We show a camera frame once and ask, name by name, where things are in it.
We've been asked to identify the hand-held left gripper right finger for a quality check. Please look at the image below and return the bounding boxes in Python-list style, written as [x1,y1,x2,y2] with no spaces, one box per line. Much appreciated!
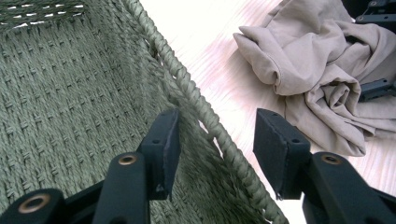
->
[252,107,312,201]

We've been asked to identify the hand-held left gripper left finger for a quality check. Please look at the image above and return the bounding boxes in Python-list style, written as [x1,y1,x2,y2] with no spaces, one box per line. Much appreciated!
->
[136,107,181,202]

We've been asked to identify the green woven basket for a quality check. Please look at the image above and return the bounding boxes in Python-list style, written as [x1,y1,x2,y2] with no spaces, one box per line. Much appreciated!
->
[0,0,289,224]

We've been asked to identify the beige shorts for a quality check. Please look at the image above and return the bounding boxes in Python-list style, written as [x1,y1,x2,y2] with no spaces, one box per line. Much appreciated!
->
[233,0,396,158]

